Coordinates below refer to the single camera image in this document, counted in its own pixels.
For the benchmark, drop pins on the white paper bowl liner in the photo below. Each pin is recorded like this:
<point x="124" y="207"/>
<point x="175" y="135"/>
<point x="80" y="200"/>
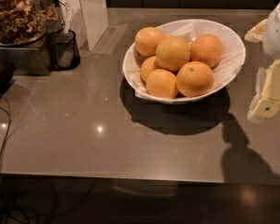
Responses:
<point x="230" y="64"/>

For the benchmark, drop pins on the metal box stand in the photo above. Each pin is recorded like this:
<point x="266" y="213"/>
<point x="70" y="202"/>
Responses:
<point x="33" y="59"/>

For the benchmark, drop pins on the black mesh cup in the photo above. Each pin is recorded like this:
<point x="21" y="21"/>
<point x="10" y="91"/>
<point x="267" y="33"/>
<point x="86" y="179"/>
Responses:
<point x="63" y="50"/>

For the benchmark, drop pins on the white spoon in cup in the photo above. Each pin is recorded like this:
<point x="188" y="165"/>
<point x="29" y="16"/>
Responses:
<point x="67" y="19"/>

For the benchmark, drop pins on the white acrylic sign stand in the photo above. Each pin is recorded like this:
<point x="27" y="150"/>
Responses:
<point x="90" y="22"/>

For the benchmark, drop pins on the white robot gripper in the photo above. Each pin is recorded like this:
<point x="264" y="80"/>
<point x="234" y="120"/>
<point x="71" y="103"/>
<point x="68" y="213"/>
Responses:
<point x="277" y="32"/>

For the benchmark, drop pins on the white bowl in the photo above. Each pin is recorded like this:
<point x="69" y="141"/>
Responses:
<point x="230" y="66"/>

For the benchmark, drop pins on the small left middle orange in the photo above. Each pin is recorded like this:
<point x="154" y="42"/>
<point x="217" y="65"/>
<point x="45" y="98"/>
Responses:
<point x="148" y="66"/>

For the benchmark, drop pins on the glass jar of walnuts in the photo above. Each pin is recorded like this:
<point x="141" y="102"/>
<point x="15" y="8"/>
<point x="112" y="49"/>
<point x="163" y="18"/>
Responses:
<point x="21" y="22"/>

